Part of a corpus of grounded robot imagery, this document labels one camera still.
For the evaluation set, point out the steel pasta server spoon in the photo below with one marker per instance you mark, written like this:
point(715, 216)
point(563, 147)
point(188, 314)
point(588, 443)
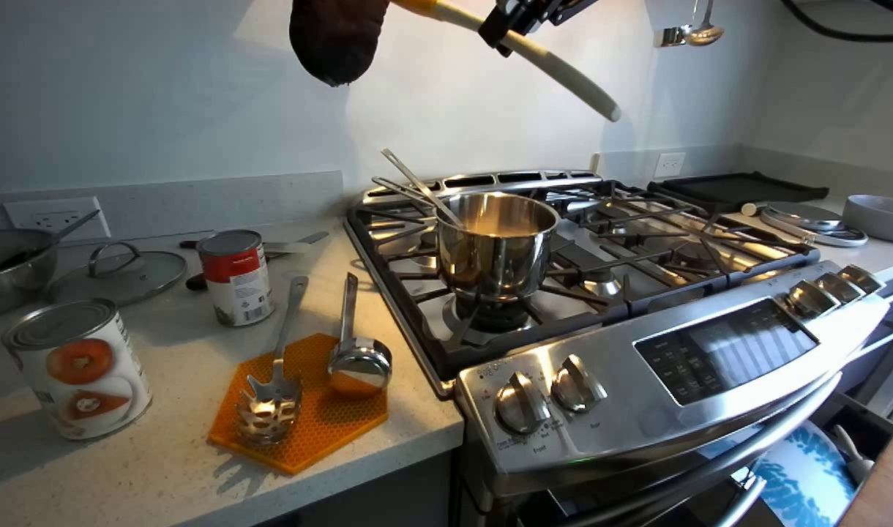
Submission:
point(269, 409)

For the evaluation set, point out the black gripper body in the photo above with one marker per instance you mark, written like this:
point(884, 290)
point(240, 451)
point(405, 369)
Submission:
point(525, 17)

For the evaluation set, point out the orange wooden spatula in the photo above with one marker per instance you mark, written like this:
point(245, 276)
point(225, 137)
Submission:
point(540, 58)

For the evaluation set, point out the red labelled tin can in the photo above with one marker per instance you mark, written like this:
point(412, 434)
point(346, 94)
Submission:
point(237, 276)

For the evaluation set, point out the black tray on counter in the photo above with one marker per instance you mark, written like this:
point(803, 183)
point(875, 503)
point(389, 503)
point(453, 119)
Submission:
point(730, 191)

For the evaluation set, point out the grey plate at right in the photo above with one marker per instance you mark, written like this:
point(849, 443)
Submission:
point(869, 216)

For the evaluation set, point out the stainless steel pot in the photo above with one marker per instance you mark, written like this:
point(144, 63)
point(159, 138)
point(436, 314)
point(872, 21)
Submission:
point(499, 245)

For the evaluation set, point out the steel pan at left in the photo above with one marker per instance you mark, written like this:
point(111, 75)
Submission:
point(26, 262)

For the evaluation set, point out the steel measuring cup scoop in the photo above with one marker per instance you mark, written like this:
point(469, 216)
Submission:
point(357, 365)

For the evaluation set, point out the stainless steel gas stove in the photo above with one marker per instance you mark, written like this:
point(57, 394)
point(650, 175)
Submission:
point(639, 385)

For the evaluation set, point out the wall power outlet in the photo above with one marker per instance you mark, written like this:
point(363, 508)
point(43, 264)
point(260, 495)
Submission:
point(57, 216)

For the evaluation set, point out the white orange labelled tin can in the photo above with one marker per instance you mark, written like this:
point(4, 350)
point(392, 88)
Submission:
point(80, 365)

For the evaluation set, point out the brown oven mitt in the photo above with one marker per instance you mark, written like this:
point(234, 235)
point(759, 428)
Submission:
point(333, 40)

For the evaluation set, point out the hanging steel ladle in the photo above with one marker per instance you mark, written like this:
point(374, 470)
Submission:
point(698, 30)

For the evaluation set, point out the orange honeycomb silicone trivet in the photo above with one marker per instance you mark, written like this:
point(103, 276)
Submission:
point(325, 421)

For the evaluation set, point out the glass pot lid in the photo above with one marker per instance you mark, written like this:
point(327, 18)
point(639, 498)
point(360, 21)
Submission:
point(121, 273)

